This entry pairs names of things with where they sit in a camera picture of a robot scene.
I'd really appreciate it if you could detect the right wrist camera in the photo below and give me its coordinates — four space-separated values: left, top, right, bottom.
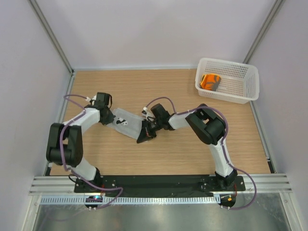
143 108 153 119

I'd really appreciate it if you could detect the grey cloth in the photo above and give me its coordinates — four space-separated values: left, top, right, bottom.
107 108 144 140

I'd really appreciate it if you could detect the white perforated plastic basket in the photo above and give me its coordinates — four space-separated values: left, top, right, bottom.
195 58 259 104

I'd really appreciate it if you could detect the aluminium frame post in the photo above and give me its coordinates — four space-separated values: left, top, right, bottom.
28 0 74 75
243 0 286 64

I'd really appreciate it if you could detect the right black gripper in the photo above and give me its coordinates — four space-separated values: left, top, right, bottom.
138 118 163 144

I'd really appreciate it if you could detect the left aluminium frame post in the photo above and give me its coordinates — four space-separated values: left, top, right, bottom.
28 0 74 75

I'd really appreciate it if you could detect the white slotted cable duct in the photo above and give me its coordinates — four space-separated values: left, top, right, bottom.
40 194 220 206

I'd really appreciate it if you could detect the orange grey giraffe towel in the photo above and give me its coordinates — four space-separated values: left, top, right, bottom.
199 74 221 91

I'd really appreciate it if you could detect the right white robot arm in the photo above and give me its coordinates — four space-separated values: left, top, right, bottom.
137 103 238 191

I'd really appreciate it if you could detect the right aluminium frame post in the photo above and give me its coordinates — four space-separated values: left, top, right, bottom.
243 0 286 64

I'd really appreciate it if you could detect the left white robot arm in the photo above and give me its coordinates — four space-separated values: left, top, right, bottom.
46 92 115 193

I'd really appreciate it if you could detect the aluminium rail front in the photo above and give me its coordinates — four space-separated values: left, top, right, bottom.
28 174 292 195

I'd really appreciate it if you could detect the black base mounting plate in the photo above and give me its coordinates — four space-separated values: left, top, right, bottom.
74 174 246 198

